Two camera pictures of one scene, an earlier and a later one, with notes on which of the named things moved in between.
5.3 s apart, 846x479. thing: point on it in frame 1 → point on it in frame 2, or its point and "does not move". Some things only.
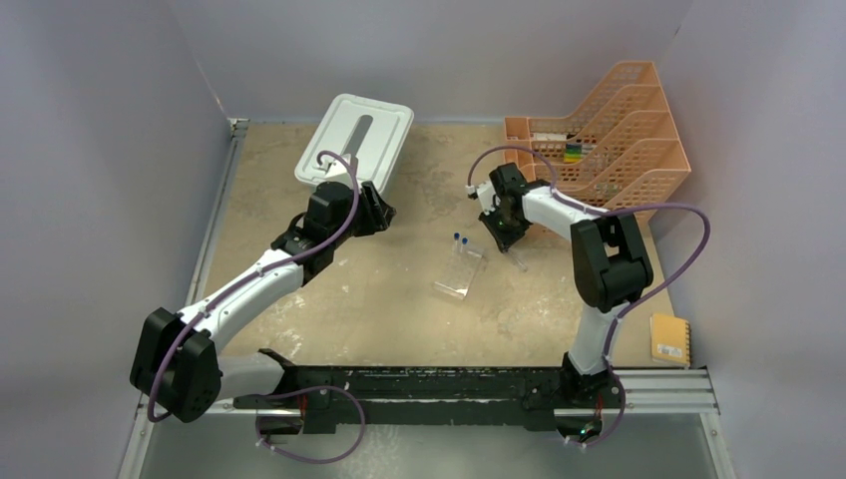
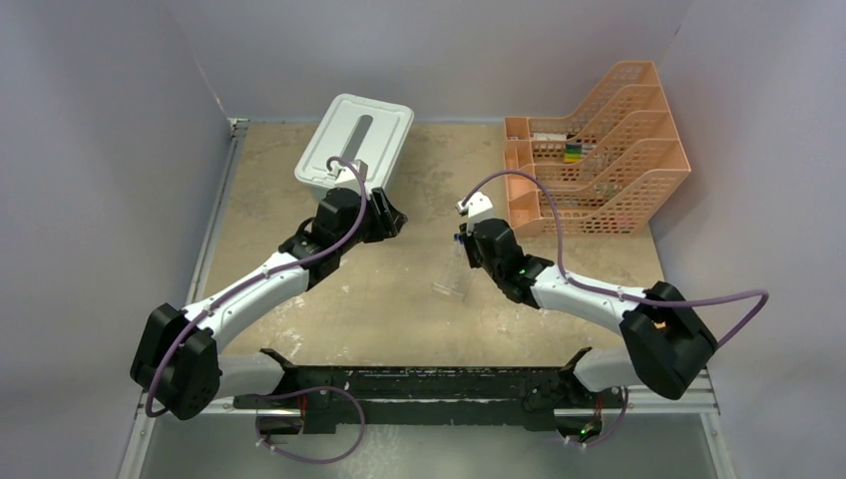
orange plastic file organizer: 619,152 does not move
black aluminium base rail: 440,396 does not move
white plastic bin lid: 372,131 does not move
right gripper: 505,240 → 468,243
